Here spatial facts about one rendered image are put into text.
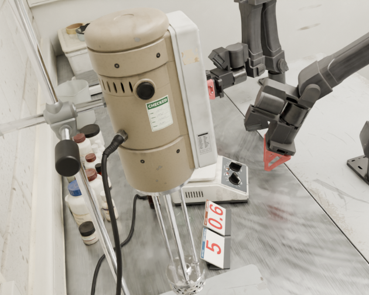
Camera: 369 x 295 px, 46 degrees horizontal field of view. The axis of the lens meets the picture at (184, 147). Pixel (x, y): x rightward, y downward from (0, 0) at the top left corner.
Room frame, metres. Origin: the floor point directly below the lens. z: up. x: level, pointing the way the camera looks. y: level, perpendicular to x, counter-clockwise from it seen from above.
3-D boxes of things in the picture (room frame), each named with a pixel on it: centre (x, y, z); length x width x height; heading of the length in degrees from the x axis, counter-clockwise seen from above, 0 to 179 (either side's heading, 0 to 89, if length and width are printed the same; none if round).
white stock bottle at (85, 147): (1.18, 0.32, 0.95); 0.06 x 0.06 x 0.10
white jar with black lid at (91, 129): (1.26, 0.30, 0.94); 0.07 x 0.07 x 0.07
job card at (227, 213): (0.78, -0.05, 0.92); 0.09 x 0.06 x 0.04; 168
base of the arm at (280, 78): (1.42, -0.38, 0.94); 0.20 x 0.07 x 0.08; 9
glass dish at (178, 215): (0.82, 0.04, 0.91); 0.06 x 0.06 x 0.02
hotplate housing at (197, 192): (0.92, -0.04, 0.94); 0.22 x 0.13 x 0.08; 78
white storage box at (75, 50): (2.10, 0.34, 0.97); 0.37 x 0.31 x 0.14; 13
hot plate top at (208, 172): (0.93, -0.02, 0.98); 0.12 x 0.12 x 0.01; 78
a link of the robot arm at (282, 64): (1.41, -0.38, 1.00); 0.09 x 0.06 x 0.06; 35
